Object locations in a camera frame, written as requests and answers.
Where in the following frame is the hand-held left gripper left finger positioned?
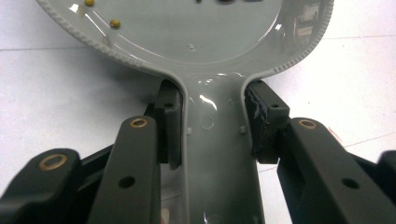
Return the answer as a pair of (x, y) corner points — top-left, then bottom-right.
(87, 78), (183, 224)

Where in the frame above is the grey dustpan with orange edge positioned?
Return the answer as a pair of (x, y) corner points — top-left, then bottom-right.
(35, 0), (335, 224)

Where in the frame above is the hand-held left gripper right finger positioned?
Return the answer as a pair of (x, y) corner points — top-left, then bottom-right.
(244, 79), (396, 224)

